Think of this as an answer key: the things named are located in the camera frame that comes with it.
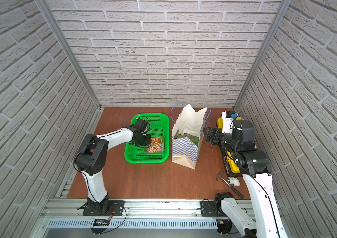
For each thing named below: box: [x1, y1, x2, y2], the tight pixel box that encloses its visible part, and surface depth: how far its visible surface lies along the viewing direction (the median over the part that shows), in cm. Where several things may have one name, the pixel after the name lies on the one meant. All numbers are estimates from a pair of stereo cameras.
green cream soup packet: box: [145, 136, 165, 153], surface depth 97 cm
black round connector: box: [216, 218, 232, 237], surface depth 72 cm
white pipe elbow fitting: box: [227, 176, 241, 187], surface depth 83 cm
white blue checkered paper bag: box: [171, 103, 207, 170], surface depth 85 cm
